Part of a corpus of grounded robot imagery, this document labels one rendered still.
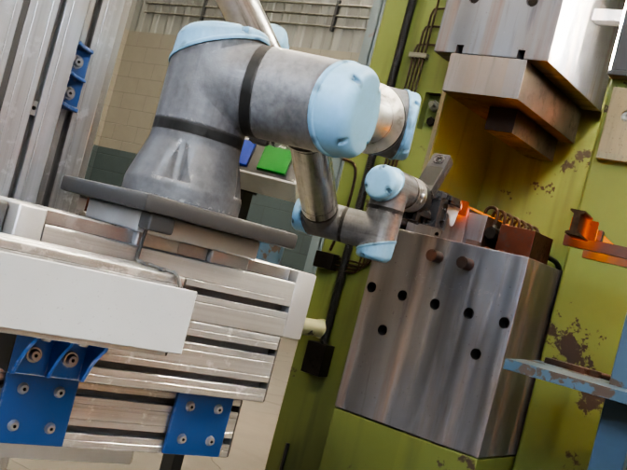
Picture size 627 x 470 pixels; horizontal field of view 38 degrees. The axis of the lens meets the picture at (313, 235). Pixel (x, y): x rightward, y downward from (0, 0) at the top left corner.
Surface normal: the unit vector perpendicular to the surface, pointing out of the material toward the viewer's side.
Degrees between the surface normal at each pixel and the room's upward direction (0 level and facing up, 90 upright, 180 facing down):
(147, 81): 90
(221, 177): 72
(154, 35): 90
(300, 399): 90
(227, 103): 121
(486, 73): 90
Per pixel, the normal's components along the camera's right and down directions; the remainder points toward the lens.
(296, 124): -0.32, 0.58
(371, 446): -0.55, -0.16
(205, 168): 0.48, -0.21
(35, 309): 0.63, 0.14
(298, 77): -0.15, -0.31
